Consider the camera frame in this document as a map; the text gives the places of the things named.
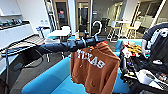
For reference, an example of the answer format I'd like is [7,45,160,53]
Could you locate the white upper kitchen cabinets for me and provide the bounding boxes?
[0,0,24,17]

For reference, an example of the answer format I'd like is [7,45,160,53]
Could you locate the wooden framed glass door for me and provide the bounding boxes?
[74,0,93,33]
[53,0,72,31]

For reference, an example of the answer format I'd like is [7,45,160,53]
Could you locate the colourful toy pile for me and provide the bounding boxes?
[121,42,144,59]

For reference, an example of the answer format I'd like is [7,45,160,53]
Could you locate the white high table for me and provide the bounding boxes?
[114,19,133,26]

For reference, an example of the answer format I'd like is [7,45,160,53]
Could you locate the white bar stool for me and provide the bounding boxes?
[107,20,121,43]

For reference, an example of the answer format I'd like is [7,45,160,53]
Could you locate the orange hoodie with white print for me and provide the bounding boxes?
[69,41,122,94]

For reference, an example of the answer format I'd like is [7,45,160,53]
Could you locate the white lower kitchen cabinets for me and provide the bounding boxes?
[0,20,35,51]

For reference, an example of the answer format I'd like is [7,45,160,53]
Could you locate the black office chair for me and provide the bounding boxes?
[99,17,111,33]

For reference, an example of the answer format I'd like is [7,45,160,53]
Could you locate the blue sofa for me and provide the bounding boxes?
[20,54,133,94]

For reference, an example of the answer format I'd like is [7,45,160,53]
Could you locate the white kitchen cabinets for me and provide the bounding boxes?
[0,20,35,51]
[0,0,24,17]

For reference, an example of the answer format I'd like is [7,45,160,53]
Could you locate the blue recycling bin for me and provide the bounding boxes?
[35,26,46,39]

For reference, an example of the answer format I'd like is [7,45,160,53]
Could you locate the white chair blue seat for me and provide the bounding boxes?
[61,25,72,33]

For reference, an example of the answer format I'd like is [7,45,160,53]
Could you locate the yellow bar stool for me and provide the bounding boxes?
[126,20,143,39]

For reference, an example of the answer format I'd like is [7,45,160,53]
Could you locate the white rectangular table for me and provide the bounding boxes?
[46,29,73,39]

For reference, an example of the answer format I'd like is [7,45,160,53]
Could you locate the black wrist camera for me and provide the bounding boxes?
[82,29,91,39]

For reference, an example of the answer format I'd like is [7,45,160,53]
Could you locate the person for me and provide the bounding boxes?
[141,22,168,68]

